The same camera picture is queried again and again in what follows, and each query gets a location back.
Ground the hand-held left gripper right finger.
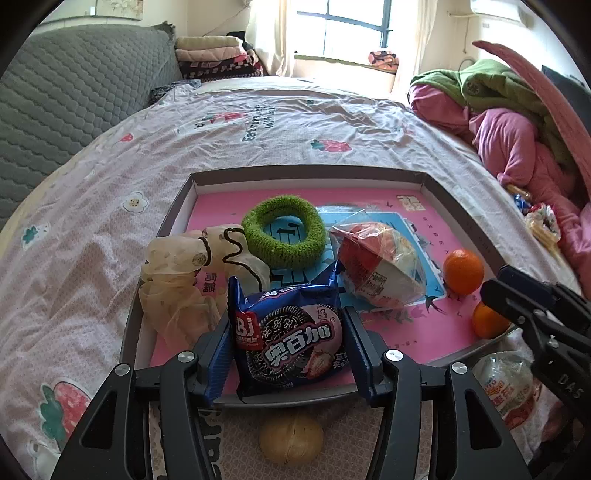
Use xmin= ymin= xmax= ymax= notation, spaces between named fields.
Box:
xmin=342 ymin=305 xmax=532 ymax=480

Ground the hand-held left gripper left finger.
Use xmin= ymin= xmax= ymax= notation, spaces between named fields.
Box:
xmin=51 ymin=318 xmax=234 ymax=480

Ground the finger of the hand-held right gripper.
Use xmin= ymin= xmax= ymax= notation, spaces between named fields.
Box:
xmin=480 ymin=281 xmax=561 ymax=344
xmin=498 ymin=265 xmax=583 ymax=319

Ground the orange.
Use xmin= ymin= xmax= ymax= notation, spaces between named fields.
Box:
xmin=472 ymin=301 xmax=511 ymax=339
xmin=443 ymin=249 xmax=485 ymax=296

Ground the blue red egg toy packet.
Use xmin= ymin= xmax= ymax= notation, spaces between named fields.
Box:
xmin=473 ymin=351 xmax=543 ymax=432

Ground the blue cookie packet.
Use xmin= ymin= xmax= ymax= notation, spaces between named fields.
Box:
xmin=227 ymin=261 xmax=345 ymax=400

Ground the red white egg toy packet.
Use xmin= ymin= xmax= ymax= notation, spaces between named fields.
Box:
xmin=329 ymin=210 xmax=430 ymax=310

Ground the green fuzzy scrunchie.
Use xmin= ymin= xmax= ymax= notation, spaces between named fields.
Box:
xmin=241 ymin=195 xmax=326 ymax=270

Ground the pink-lined shallow tray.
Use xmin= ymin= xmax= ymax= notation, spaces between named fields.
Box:
xmin=119 ymin=167 xmax=520 ymax=408

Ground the cream sheer scrunchie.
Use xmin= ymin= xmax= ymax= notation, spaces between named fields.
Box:
xmin=140 ymin=224 xmax=271 ymax=352

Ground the walnut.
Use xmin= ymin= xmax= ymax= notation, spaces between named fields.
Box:
xmin=259 ymin=413 xmax=324 ymax=464

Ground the pink printed sheet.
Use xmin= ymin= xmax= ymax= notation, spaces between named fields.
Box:
xmin=150 ymin=187 xmax=513 ymax=398

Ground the pile of pink green clothes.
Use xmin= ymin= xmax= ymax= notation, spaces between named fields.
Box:
xmin=410 ymin=83 xmax=591 ymax=287

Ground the salmon pink quilted cushion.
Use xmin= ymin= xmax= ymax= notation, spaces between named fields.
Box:
xmin=472 ymin=40 xmax=591 ymax=204

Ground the green blanket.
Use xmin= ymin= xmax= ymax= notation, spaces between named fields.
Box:
xmin=410 ymin=58 xmax=578 ymax=167

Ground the cream curtain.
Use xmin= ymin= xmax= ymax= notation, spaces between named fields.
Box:
xmin=392 ymin=0 xmax=467 ymax=88
xmin=245 ymin=0 xmax=305 ymax=77

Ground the red patterned cushion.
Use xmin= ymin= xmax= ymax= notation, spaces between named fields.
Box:
xmin=368 ymin=50 xmax=400 ymax=75

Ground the white air conditioner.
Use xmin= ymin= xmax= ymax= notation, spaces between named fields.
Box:
xmin=468 ymin=0 xmax=532 ymax=24

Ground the dark blue patterned cloth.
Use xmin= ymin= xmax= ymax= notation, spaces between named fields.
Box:
xmin=150 ymin=79 xmax=202 ymax=105

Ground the dark patterned folded blanket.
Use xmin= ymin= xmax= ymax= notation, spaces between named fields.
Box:
xmin=179 ymin=58 xmax=265 ymax=80

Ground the black framed window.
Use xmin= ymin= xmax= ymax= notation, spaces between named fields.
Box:
xmin=295 ymin=0 xmax=389 ymax=64

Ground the pink folded blanket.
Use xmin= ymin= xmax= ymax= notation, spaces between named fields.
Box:
xmin=177 ymin=48 xmax=247 ymax=62

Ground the grey quilted headboard cover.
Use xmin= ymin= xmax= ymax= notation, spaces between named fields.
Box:
xmin=0 ymin=23 xmax=183 ymax=217

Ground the cream folded blanket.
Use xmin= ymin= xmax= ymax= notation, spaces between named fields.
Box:
xmin=176 ymin=36 xmax=242 ymax=51

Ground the floral wall painting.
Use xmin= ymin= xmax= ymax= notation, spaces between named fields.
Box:
xmin=88 ymin=0 xmax=145 ymax=11

